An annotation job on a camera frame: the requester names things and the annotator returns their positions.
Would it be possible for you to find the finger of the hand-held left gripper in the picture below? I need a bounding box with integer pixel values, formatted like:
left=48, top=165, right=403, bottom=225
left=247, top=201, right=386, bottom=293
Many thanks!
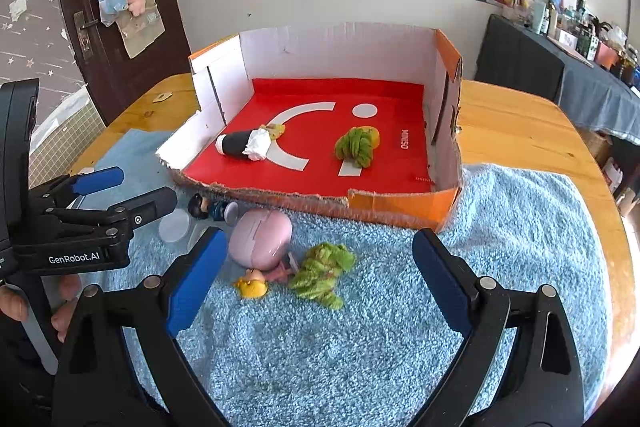
left=54, top=187, right=178, bottom=241
left=31, top=166, right=126, bottom=214

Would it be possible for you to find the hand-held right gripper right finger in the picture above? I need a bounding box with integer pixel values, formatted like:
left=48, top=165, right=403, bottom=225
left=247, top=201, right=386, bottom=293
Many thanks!
left=412, top=228, right=586, bottom=427

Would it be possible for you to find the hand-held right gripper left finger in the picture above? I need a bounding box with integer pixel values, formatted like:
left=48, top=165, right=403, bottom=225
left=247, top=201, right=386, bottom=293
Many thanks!
left=51, top=227, right=230, bottom=427

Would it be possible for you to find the white round lid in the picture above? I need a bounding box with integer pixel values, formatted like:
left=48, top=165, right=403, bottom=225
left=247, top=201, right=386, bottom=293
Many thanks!
left=159, top=212, right=193, bottom=244

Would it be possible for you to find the dark-haired toy figure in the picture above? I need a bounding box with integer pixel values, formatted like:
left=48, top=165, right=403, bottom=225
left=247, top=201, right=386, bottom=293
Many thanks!
left=187, top=194, right=241, bottom=224

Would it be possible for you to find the yellow-haired toy figure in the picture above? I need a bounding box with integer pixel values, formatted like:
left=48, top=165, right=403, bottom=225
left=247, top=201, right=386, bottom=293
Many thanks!
left=236, top=252, right=301, bottom=300

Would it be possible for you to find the pink egg-shaped case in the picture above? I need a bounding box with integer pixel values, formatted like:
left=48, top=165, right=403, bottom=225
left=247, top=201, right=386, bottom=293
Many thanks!
left=227, top=209, right=293, bottom=269

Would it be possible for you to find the orange cardboard box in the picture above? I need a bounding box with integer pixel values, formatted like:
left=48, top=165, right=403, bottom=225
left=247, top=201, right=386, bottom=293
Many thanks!
left=156, top=22, right=463, bottom=233

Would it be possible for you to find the green and yellow scrunchie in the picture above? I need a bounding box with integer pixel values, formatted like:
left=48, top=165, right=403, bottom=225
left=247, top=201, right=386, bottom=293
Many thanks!
left=334, top=127, right=381, bottom=169

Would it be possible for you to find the person's left hand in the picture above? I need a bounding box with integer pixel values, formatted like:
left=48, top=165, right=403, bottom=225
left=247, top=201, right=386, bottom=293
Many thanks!
left=0, top=274, right=83, bottom=343

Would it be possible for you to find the blue fluffy towel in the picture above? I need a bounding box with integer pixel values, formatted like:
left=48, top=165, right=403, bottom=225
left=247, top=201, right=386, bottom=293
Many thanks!
left=90, top=129, right=613, bottom=427

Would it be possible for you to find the dark brown door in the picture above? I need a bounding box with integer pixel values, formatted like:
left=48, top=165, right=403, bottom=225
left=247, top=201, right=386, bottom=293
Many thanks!
left=52, top=0, right=193, bottom=125

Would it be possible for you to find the beige paper bag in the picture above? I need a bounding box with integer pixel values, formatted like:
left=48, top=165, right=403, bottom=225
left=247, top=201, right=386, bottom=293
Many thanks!
left=115, top=4, right=166, bottom=59

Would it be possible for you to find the blue plastic pouch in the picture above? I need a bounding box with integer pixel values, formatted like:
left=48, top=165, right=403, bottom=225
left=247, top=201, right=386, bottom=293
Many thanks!
left=97, top=0, right=126, bottom=26

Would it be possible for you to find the side table with blue cloth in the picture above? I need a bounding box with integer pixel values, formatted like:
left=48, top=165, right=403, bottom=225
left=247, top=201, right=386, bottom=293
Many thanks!
left=474, top=13, right=640, bottom=140

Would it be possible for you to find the group of bottles and jars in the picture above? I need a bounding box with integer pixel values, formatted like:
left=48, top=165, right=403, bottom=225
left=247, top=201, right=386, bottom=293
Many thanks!
left=520, top=0, right=640, bottom=88

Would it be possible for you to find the metal door handle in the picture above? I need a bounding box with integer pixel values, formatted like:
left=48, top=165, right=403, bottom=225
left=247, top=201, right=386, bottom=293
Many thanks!
left=73, top=11, right=101, bottom=60

